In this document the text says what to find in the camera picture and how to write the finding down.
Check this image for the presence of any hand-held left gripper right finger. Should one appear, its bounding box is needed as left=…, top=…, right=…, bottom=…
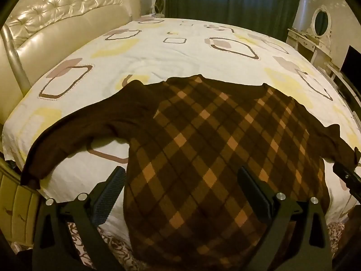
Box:
left=238, top=166, right=333, bottom=271

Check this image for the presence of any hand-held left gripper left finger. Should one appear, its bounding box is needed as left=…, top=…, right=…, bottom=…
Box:
left=32, top=166, right=133, bottom=271

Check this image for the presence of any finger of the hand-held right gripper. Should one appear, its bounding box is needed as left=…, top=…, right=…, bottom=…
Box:
left=332, top=162, right=361, bottom=197

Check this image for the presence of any brown argyle sweater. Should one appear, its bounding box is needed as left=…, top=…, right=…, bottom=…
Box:
left=21, top=74, right=361, bottom=271

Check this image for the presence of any brown swirl patterned rug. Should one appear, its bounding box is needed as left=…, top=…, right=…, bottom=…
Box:
left=64, top=220, right=160, bottom=271

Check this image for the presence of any black monitor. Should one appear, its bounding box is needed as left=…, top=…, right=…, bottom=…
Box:
left=340, top=45, right=361, bottom=83

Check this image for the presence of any white vanity table with mirror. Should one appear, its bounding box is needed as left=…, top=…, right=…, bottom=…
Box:
left=286, top=7, right=343, bottom=75

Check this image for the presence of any white patterned bed sheet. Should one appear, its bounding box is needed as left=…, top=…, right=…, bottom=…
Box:
left=2, top=18, right=359, bottom=236

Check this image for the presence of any dark green curtain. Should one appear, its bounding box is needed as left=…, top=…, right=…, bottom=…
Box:
left=165, top=0, right=304, bottom=36

